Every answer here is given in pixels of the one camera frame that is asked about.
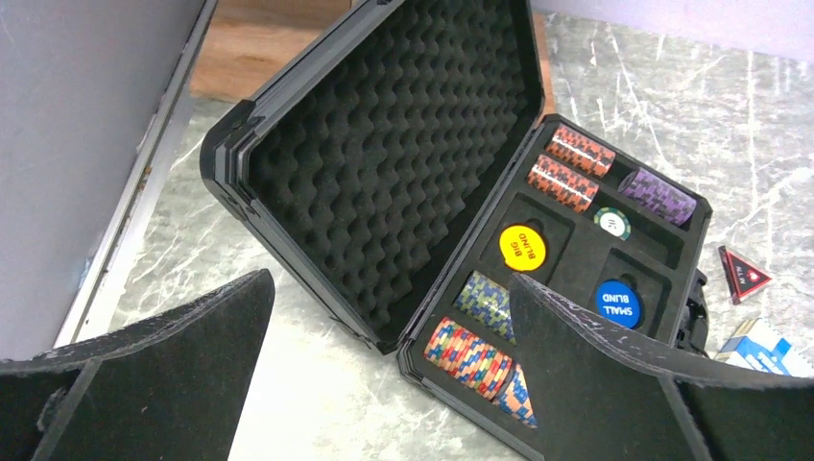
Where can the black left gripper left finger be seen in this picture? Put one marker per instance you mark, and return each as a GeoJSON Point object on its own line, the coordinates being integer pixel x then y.
{"type": "Point", "coordinates": [170, 387]}

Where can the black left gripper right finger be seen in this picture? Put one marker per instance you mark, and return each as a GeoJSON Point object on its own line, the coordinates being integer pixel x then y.
{"type": "Point", "coordinates": [604, 392]}

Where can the blue white card deck box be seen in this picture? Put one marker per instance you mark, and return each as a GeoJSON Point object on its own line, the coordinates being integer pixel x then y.
{"type": "Point", "coordinates": [756, 344]}

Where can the orange blue chip stack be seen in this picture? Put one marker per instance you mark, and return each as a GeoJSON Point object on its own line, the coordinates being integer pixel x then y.
{"type": "Point", "coordinates": [514, 399]}

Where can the blue small blind button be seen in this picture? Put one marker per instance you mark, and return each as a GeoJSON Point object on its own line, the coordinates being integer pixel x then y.
{"type": "Point", "coordinates": [618, 302]}

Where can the red yellow blue chip stack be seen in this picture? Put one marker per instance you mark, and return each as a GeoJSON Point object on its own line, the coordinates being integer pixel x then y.
{"type": "Point", "coordinates": [468, 358]}

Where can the yellow big blind button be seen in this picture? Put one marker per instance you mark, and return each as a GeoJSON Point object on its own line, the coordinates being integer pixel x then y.
{"type": "Point", "coordinates": [523, 248]}

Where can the green white single chip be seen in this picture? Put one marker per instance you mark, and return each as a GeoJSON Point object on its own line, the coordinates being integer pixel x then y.
{"type": "Point", "coordinates": [613, 221]}

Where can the red triangular all-in marker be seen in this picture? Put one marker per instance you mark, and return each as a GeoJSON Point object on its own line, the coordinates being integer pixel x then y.
{"type": "Point", "coordinates": [743, 277]}

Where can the purple chip stack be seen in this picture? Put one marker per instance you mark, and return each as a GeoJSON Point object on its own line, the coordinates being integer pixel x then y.
{"type": "Point", "coordinates": [659, 196]}

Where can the orange black chip stack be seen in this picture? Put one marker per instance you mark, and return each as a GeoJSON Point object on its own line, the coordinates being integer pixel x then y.
{"type": "Point", "coordinates": [564, 185]}
{"type": "Point", "coordinates": [581, 151]}

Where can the black poker chip case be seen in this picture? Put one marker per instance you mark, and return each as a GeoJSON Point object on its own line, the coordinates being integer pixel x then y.
{"type": "Point", "coordinates": [384, 229]}

